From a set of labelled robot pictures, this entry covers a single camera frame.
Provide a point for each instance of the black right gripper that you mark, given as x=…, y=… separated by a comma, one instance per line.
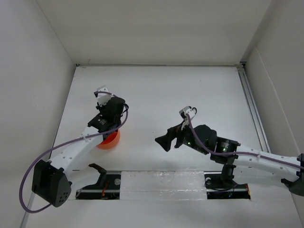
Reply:
x=165, y=140

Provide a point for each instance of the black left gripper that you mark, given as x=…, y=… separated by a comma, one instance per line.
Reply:
x=101, y=109

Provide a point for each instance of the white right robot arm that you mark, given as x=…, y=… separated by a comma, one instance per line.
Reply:
x=240, y=165

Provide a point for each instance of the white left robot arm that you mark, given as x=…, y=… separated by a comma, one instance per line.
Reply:
x=51, y=179

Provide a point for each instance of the orange round divided container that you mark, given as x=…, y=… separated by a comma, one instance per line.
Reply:
x=110, y=142

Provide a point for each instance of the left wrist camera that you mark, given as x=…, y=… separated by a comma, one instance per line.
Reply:
x=103, y=95

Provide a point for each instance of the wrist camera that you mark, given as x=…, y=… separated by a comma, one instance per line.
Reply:
x=103, y=95
x=187, y=115

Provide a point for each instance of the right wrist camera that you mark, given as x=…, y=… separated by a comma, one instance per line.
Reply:
x=187, y=115

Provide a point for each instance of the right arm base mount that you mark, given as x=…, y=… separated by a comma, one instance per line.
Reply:
x=217, y=189

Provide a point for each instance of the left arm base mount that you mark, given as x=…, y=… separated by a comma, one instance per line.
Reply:
x=106, y=188

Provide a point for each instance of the aluminium rail right side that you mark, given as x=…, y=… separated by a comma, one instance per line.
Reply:
x=252, y=107

